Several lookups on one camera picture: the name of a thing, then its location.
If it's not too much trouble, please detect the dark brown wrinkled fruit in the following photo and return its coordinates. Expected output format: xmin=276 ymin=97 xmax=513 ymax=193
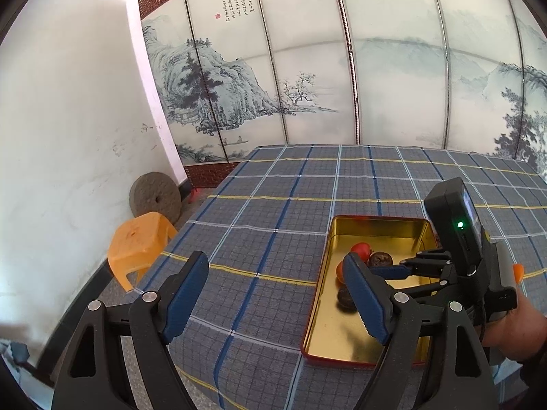
xmin=367 ymin=252 xmax=393 ymax=268

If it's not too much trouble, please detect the person's right hand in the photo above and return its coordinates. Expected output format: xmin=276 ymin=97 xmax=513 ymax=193
xmin=482 ymin=290 xmax=546 ymax=363

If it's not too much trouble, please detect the orange plastic stool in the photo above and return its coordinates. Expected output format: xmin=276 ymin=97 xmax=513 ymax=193
xmin=107 ymin=212 xmax=177 ymax=292

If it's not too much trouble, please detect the red round fruit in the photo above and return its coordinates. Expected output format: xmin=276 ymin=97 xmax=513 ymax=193
xmin=350 ymin=242 xmax=372 ymax=263

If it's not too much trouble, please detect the round stone millstone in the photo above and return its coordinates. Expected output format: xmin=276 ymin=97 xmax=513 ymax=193
xmin=129 ymin=172 xmax=182 ymax=224

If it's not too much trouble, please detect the gold rectangular tin tray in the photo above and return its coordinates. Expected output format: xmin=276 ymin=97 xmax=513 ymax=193
xmin=301 ymin=215 xmax=438 ymax=368

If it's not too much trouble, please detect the dark fruit in tray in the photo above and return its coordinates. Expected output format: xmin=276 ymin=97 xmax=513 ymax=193
xmin=336 ymin=287 xmax=357 ymax=313

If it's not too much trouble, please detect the orange fruit in tray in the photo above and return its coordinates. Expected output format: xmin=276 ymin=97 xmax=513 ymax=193
xmin=336 ymin=262 xmax=345 ymax=285

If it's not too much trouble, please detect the grey plaid tablecloth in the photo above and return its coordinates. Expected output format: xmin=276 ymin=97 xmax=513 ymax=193
xmin=123 ymin=145 xmax=546 ymax=409

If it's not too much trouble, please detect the painted folding screen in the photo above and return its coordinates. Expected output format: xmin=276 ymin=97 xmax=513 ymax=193
xmin=138 ymin=0 xmax=546 ymax=187

